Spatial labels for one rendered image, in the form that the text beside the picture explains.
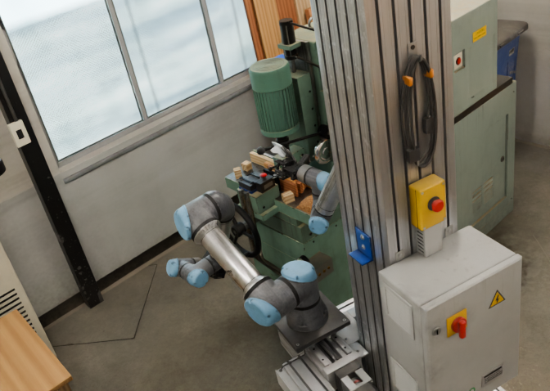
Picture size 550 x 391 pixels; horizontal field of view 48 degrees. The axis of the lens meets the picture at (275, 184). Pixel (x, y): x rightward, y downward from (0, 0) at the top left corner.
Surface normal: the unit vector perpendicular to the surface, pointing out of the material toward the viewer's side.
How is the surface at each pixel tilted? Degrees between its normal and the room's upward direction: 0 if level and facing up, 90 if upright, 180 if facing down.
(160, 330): 0
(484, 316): 90
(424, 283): 0
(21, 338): 0
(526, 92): 90
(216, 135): 90
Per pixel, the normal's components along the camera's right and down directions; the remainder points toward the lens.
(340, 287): 0.66, 0.29
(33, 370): -0.18, -0.84
